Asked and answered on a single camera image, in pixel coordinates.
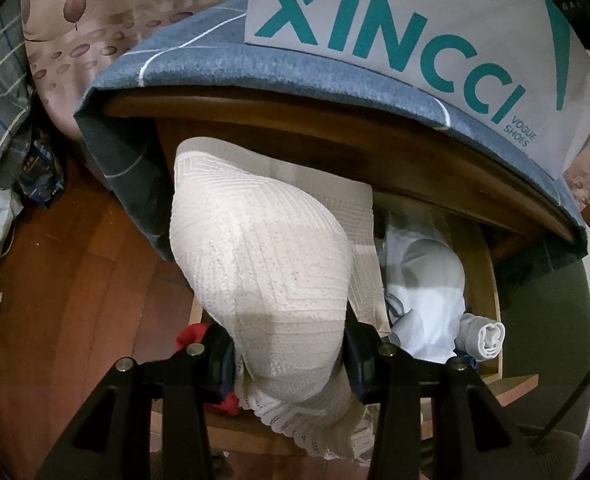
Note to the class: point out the blue checked cloth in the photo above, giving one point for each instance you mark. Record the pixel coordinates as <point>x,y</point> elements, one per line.
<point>275,65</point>

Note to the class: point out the plaid quilt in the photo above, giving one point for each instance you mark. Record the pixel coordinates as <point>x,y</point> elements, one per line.
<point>0,85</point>

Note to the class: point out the red underwear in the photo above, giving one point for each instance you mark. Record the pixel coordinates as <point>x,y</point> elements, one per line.
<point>190,336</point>

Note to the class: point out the wooden drawer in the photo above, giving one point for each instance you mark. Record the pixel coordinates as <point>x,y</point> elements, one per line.
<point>485,285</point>

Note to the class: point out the beige patterned underwear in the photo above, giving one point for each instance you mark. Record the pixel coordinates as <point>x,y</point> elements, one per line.
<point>365,260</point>

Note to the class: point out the white knitted underwear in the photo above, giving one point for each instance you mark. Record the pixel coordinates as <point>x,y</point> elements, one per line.
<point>255,260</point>

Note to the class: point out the blue packet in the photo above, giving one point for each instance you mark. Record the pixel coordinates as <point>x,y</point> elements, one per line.
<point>42,170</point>

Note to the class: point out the white and light blue garment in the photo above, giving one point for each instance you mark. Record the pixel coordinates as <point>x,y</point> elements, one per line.
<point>425,310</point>

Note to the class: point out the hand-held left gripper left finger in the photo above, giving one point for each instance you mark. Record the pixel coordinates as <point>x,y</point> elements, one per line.
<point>220,360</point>

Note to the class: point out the navy floral lace underwear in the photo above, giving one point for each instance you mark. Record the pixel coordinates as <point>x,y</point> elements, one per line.
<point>467,360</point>

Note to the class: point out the wooden nightstand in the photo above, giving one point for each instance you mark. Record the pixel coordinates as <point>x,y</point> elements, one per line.
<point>325,115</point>

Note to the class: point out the white sock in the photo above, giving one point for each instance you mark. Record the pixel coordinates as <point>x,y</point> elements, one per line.
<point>490,335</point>

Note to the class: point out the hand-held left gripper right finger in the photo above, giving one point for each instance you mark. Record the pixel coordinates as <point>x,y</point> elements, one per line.
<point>355,360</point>

